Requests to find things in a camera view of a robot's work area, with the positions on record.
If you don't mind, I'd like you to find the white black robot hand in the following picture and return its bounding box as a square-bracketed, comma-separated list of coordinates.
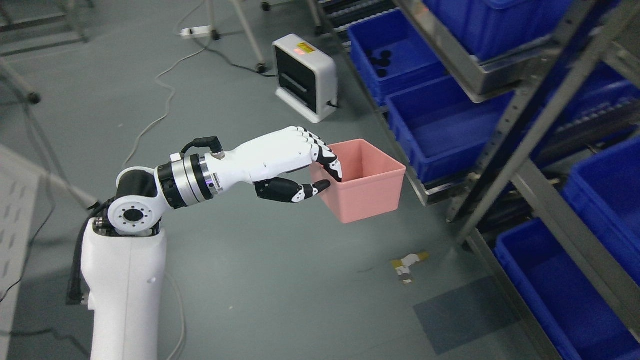
[205, 126, 344, 203]

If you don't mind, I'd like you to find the pink plastic storage box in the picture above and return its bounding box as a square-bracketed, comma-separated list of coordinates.
[310, 139, 406, 224]

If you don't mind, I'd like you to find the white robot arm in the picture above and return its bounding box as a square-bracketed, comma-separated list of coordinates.
[66, 136, 225, 360]

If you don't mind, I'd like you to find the blue shelf bin with box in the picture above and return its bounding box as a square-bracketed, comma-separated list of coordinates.
[385, 76, 514, 183]

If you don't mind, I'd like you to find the steel shelf rack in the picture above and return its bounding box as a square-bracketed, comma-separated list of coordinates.
[315, 0, 640, 360]

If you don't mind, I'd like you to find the blue upper shelf bin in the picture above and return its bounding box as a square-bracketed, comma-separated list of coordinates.
[423, 0, 572, 60]

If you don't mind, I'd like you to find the blue right shelf bin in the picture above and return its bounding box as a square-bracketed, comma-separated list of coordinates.
[561, 137, 640, 283]

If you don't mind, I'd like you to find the white black floor device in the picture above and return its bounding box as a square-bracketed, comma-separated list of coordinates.
[272, 33, 339, 124]

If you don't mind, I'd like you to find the blue far upper bin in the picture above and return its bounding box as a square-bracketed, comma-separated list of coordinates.
[347, 10, 448, 107]

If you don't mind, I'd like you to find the white power strip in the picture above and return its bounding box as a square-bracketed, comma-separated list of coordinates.
[179, 25, 212, 40]

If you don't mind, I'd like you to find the floor tape scrap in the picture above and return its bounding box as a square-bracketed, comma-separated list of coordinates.
[390, 251, 430, 285]

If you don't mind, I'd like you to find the blue lower right bin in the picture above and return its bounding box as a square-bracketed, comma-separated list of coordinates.
[494, 219, 640, 360]

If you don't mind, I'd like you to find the white floor cable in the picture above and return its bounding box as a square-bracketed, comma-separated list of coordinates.
[121, 30, 211, 171]

